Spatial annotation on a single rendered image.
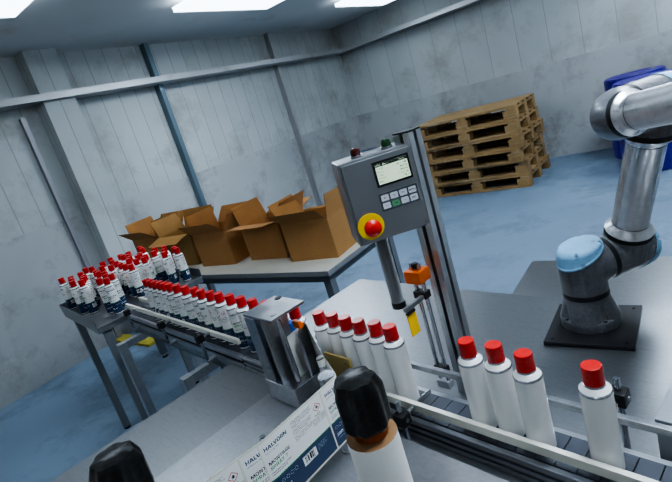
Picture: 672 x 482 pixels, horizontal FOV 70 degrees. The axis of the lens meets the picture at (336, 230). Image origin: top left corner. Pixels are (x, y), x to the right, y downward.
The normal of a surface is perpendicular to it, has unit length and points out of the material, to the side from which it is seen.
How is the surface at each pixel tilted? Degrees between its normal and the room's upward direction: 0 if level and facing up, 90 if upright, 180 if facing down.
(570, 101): 90
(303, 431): 90
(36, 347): 90
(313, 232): 90
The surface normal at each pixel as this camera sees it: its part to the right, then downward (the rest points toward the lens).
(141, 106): 0.78, -0.07
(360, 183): 0.14, 0.21
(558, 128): -0.55, 0.36
